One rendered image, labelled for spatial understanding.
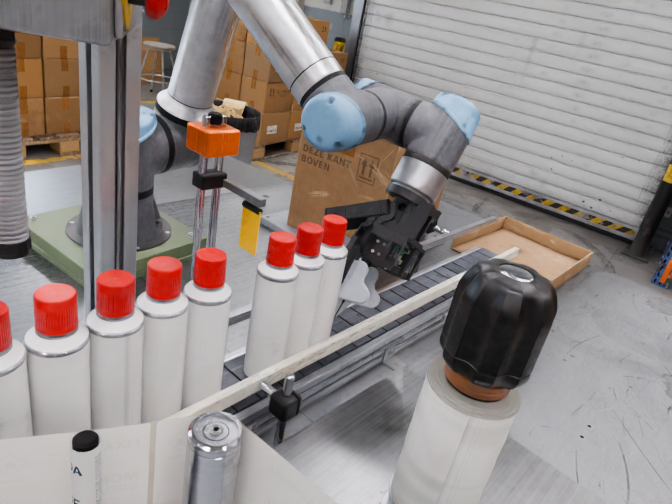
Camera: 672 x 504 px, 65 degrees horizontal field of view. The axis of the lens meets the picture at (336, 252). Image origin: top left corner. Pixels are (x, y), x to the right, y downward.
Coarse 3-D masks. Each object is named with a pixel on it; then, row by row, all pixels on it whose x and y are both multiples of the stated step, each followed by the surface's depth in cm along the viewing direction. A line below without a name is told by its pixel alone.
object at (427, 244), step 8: (472, 224) 115; (480, 224) 117; (488, 224) 120; (448, 232) 108; (456, 232) 109; (464, 232) 112; (432, 240) 103; (440, 240) 105; (448, 240) 108; (424, 248) 101; (232, 312) 68; (240, 312) 69; (248, 312) 70; (232, 320) 68; (240, 320) 69
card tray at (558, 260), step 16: (496, 224) 152; (512, 224) 154; (464, 240) 139; (480, 240) 143; (496, 240) 146; (512, 240) 148; (528, 240) 150; (544, 240) 149; (560, 240) 146; (528, 256) 139; (544, 256) 142; (560, 256) 144; (576, 256) 144; (544, 272) 132; (560, 272) 134; (576, 272) 135
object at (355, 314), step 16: (464, 256) 120; (480, 256) 121; (432, 272) 109; (448, 272) 111; (400, 288) 100; (416, 288) 102; (384, 304) 94; (432, 304) 97; (336, 320) 86; (352, 320) 87; (400, 320) 90; (368, 336) 84; (336, 352) 79; (224, 368) 71; (240, 368) 71; (304, 368) 74; (224, 384) 68; (272, 384) 70; (256, 400) 67
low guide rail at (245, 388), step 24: (432, 288) 95; (384, 312) 85; (408, 312) 90; (336, 336) 76; (360, 336) 80; (288, 360) 69; (312, 360) 72; (240, 384) 63; (192, 408) 59; (216, 408) 61
